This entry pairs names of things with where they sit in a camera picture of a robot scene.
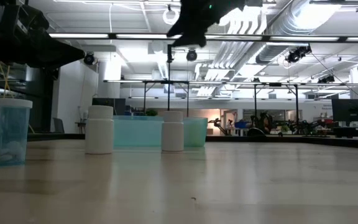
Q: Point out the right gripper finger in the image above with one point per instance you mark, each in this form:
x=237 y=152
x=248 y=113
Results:
x=179 y=30
x=196 y=39

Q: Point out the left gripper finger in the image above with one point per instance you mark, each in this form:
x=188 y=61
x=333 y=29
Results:
x=70 y=53

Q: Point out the blue pill bottle white cap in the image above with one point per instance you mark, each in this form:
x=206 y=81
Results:
x=12 y=133

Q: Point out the translucent teal plastic basket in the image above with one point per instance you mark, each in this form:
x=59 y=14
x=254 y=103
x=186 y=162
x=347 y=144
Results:
x=138 y=132

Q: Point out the black monitor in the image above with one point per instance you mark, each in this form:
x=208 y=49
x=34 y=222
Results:
x=350 y=110
x=119 y=107

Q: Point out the green plant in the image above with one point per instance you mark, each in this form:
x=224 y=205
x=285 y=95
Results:
x=151 y=112

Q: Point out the blue bin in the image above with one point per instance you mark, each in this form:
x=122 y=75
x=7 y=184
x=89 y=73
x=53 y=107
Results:
x=241 y=124

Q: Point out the dark desk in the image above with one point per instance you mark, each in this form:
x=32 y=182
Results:
x=353 y=130

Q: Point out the black overhead camera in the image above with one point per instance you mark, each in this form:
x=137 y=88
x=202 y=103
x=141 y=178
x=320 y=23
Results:
x=191 y=55
x=89 y=58
x=326 y=79
x=297 y=54

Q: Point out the black neighbouring station frame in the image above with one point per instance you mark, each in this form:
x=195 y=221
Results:
x=197 y=82

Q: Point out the black rig frame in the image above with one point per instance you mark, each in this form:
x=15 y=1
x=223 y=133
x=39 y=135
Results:
x=112 y=36

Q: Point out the black vertical post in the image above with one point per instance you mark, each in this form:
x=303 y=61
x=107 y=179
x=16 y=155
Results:
x=168 y=81

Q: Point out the black table edge rail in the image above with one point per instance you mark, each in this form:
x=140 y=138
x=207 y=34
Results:
x=291 y=141

